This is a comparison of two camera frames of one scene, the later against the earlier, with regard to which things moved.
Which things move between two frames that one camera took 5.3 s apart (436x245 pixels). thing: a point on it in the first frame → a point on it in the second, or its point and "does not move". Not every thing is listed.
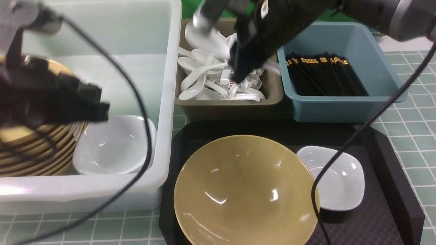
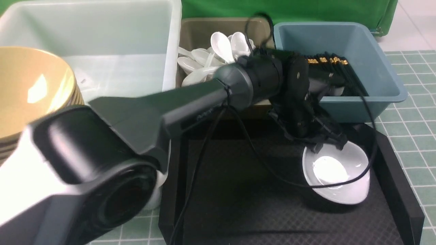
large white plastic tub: [143, 38] does not move
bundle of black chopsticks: [323, 74] does not move
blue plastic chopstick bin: [369, 60] does not move
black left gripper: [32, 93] → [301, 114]
